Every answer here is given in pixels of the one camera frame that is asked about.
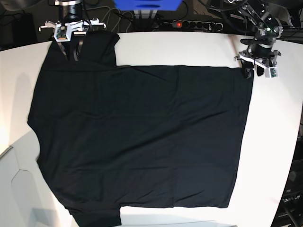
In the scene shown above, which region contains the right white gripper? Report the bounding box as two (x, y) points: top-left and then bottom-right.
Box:
(39, 19), (106, 61)

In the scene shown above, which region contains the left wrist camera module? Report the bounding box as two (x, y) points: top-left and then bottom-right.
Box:
(264, 66), (278, 78)

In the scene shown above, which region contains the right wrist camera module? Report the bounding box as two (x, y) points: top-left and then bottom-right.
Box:
(53, 24), (71, 42)

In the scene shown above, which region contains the blue plastic box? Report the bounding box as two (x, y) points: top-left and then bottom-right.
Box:
(113, 0), (182, 11)

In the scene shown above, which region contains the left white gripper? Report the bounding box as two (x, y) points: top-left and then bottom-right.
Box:
(234, 50), (281, 79)

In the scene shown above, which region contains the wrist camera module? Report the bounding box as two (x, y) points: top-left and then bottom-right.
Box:
(264, 66), (278, 78)
(53, 24), (71, 42)

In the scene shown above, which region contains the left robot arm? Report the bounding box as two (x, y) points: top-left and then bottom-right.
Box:
(235, 0), (283, 79)

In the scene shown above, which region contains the black box with white lettering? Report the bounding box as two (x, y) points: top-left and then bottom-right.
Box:
(272, 158), (303, 227)

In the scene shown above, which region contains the black T-shirt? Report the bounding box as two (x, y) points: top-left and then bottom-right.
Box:
(27, 31), (253, 227)

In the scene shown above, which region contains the black power strip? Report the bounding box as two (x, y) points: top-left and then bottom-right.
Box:
(153, 20), (223, 33)

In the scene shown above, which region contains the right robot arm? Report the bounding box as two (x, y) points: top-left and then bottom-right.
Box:
(38, 0), (107, 61)

